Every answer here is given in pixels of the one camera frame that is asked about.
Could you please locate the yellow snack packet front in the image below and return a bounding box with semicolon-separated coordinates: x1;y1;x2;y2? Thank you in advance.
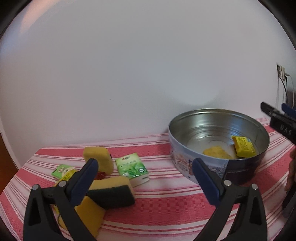
231;136;257;158

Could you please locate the yellow snack packet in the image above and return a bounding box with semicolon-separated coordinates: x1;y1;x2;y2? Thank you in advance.
231;136;257;158
54;169;78;186

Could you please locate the plain yellow sponge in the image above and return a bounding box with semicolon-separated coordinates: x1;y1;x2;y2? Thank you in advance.
203;146;233;160

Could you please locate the yellow green scrub sponge front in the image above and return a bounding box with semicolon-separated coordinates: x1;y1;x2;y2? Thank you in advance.
53;195;106;239

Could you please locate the yellow green scrub sponge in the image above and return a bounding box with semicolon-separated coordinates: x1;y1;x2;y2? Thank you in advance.
86;176;135;210
53;195;106;239

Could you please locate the red snack packet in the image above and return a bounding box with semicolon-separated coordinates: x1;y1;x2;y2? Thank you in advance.
94;172;106;180

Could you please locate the green tea tissue pack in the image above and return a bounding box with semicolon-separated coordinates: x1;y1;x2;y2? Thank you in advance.
115;153;149;187

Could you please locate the right hand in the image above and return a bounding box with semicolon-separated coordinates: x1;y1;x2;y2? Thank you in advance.
285;149;296;192

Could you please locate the round metal cookie tin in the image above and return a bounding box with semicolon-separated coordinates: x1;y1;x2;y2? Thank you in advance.
168;108;270;185

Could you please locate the black power cable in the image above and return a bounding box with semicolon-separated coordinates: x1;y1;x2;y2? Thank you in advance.
277;75;289;105

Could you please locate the white power cable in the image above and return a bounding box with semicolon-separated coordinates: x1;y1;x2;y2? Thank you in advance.
284;72;296;107

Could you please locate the wall power socket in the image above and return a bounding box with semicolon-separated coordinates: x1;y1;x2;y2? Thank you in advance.
276;64;285;80

